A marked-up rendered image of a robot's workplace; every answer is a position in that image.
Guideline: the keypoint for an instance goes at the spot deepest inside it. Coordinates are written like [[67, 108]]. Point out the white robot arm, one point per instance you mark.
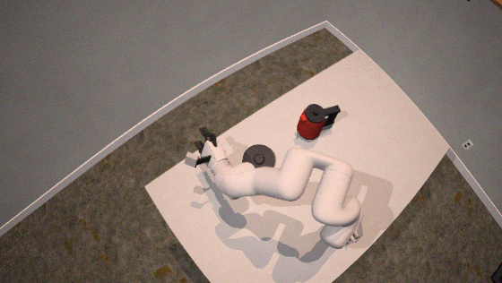
[[290, 181]]

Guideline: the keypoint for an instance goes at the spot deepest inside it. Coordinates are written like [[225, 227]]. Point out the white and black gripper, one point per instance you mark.
[[212, 147]]

